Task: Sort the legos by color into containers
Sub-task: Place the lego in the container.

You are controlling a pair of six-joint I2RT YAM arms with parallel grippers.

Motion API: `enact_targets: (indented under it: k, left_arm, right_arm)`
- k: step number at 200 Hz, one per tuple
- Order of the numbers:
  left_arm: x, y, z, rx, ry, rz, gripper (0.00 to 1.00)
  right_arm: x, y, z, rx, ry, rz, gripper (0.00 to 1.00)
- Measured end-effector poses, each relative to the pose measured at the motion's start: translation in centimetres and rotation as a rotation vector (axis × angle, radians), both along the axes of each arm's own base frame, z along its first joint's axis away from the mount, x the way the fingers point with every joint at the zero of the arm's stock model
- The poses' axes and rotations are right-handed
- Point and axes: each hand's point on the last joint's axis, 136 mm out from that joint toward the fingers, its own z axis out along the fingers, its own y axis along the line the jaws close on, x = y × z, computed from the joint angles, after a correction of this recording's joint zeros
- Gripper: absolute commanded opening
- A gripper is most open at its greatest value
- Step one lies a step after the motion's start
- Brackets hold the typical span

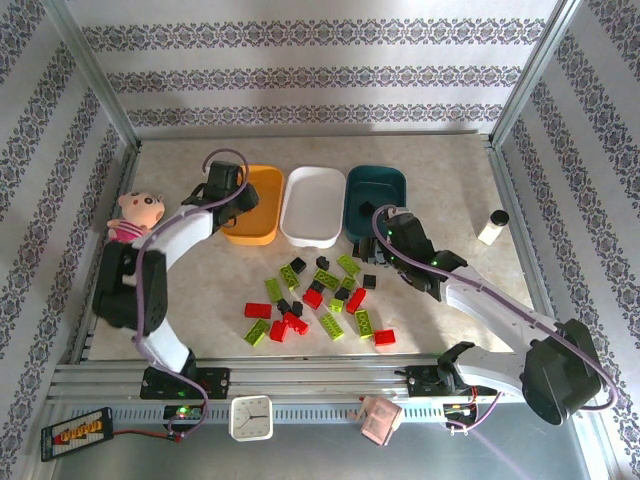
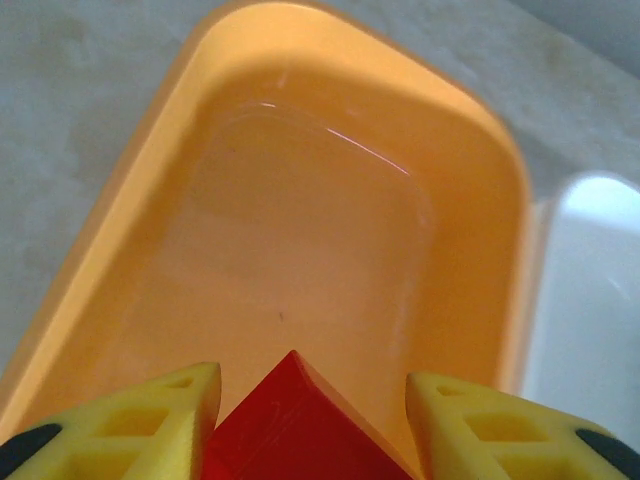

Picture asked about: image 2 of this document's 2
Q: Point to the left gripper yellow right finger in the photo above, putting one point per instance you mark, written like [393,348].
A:
[500,440]

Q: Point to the orange plastic container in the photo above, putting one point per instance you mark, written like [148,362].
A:
[300,225]

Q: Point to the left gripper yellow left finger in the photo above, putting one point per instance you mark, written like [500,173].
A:
[125,440]

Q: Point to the red lego brick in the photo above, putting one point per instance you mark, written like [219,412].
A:
[300,425]

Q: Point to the white plastic container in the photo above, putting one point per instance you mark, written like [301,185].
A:
[590,300]

